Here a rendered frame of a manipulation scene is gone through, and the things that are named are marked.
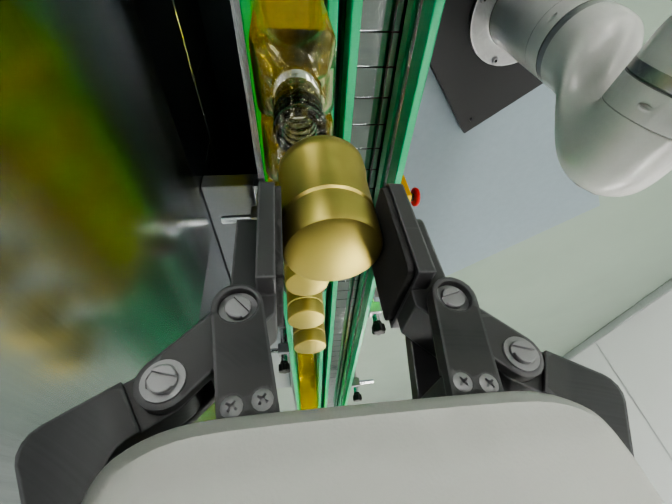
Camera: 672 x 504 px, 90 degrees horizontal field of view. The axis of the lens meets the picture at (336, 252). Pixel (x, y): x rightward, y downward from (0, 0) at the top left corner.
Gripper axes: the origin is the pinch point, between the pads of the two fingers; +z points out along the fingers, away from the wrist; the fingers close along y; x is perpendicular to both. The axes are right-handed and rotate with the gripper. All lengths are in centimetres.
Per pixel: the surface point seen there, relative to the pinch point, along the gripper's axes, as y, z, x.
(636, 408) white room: 383, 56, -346
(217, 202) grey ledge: -11.7, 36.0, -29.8
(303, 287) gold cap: 0.0, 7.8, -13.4
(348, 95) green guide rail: 5.6, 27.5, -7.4
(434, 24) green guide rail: 12.6, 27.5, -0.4
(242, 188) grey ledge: -7.5, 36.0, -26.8
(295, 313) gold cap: -0.6, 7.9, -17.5
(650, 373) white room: 381, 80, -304
